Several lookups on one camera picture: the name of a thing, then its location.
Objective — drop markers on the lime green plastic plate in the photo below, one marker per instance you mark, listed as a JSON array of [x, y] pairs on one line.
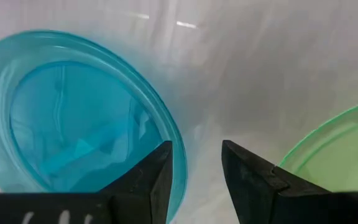
[[337, 155]]

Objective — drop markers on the blue translucent plastic plate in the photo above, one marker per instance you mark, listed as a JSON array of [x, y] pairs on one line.
[[73, 124]]

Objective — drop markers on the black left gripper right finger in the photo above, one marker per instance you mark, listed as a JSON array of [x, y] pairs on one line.
[[247, 186]]

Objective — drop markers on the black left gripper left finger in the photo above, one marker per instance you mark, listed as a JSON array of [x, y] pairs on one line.
[[148, 186]]

